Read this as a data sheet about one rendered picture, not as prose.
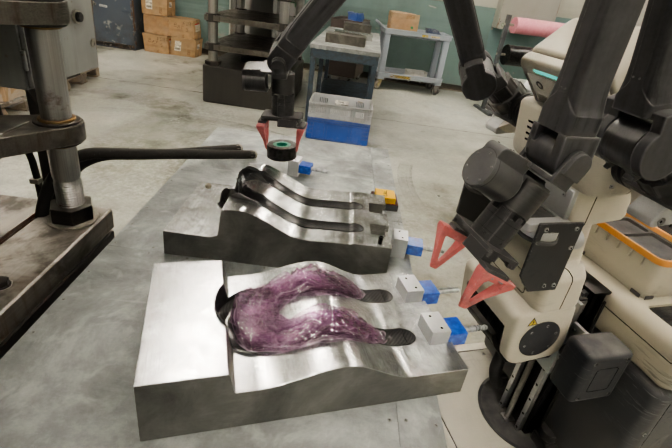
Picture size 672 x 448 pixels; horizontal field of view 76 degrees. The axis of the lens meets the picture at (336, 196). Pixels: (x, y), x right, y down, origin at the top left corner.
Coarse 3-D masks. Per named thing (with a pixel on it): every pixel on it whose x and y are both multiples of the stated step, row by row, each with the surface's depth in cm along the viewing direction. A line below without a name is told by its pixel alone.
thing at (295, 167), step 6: (300, 156) 144; (288, 162) 140; (294, 162) 140; (300, 162) 143; (306, 162) 143; (288, 168) 141; (294, 168) 141; (300, 168) 141; (306, 168) 141; (312, 168) 142; (318, 168) 142; (288, 174) 142; (294, 174) 142
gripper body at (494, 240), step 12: (492, 204) 63; (456, 216) 67; (480, 216) 64; (492, 216) 62; (504, 216) 61; (516, 216) 62; (468, 228) 64; (480, 228) 63; (492, 228) 62; (504, 228) 61; (516, 228) 62; (480, 240) 61; (492, 240) 62; (504, 240) 62; (492, 252) 60; (504, 252) 63; (504, 264) 62; (516, 264) 62
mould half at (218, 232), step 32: (192, 192) 111; (320, 192) 115; (352, 192) 116; (192, 224) 98; (224, 224) 93; (256, 224) 93; (288, 224) 97; (384, 224) 103; (192, 256) 97; (224, 256) 97; (256, 256) 96; (288, 256) 96; (320, 256) 96; (352, 256) 95; (384, 256) 95
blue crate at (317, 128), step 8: (312, 120) 407; (320, 120) 405; (328, 120) 406; (336, 120) 404; (312, 128) 410; (320, 128) 410; (328, 128) 409; (336, 128) 409; (344, 128) 408; (352, 128) 408; (360, 128) 408; (368, 128) 407; (312, 136) 414; (320, 136) 413; (328, 136) 413; (336, 136) 412; (344, 136) 412; (352, 136) 412; (360, 136) 411; (360, 144) 414
